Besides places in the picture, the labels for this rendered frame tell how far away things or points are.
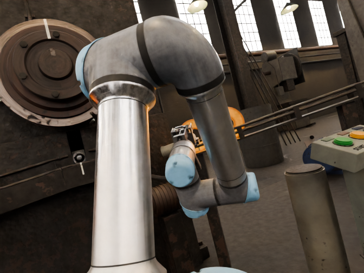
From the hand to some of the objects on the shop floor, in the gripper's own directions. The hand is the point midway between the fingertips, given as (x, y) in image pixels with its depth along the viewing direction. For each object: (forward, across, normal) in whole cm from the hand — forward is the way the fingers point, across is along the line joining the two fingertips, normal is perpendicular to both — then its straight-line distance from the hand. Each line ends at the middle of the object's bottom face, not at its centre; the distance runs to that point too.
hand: (188, 135), depth 89 cm
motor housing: (-14, +15, +71) cm, 73 cm away
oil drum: (+237, -68, +151) cm, 289 cm away
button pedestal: (-42, -48, +62) cm, 89 cm away
